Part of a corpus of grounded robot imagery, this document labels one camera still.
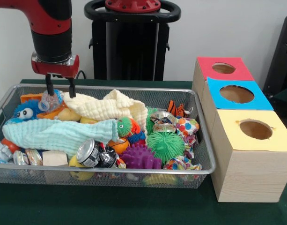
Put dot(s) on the clear plastic bottle blue label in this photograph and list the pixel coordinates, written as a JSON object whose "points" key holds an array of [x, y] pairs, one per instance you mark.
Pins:
{"points": [[50, 102]]}

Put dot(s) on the clear mesh bin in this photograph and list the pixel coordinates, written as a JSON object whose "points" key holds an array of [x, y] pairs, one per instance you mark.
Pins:
{"points": [[157, 181]]}

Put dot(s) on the orange striped tiger plush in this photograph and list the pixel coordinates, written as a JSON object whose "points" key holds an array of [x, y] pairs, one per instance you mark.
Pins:
{"points": [[178, 110]]}

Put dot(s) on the blue fuzzy toy with eyes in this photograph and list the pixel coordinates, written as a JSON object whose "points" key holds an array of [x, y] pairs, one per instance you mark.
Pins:
{"points": [[33, 109]]}

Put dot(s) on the green and orange puffer toy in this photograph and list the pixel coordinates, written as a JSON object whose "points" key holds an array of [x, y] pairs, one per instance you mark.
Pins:
{"points": [[124, 124]]}

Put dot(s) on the mint green cloth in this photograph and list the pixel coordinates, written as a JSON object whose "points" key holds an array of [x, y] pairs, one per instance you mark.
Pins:
{"points": [[54, 136]]}

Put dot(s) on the black standing panel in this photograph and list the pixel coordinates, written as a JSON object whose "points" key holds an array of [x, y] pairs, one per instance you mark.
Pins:
{"points": [[281, 58]]}

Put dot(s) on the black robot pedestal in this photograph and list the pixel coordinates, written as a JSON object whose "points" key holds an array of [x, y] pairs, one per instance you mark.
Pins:
{"points": [[131, 51]]}

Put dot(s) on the crushed black can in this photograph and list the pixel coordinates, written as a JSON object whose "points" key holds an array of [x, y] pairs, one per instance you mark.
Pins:
{"points": [[89, 152]]}

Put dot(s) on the wooden box with three holes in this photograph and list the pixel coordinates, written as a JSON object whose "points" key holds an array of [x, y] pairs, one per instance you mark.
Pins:
{"points": [[248, 173]]}

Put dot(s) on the purple spiky rubber ball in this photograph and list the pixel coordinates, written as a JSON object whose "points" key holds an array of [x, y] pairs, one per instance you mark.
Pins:
{"points": [[138, 157]]}

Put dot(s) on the cream cloth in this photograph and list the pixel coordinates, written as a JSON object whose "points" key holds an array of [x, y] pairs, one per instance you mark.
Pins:
{"points": [[105, 107]]}

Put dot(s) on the green spiky rubber ball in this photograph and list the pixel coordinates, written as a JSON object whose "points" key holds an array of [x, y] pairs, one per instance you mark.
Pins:
{"points": [[164, 145]]}

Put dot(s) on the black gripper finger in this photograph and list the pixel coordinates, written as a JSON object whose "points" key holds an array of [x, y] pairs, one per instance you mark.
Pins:
{"points": [[49, 84], [72, 87]]}

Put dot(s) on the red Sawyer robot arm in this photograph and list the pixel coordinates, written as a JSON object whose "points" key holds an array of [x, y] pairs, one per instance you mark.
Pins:
{"points": [[49, 35]]}

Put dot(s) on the orange plastic tray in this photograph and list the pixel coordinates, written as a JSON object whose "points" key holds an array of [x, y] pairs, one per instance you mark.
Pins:
{"points": [[28, 97]]}

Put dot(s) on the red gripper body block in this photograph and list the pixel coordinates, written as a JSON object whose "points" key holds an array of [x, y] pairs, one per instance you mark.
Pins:
{"points": [[54, 68]]}

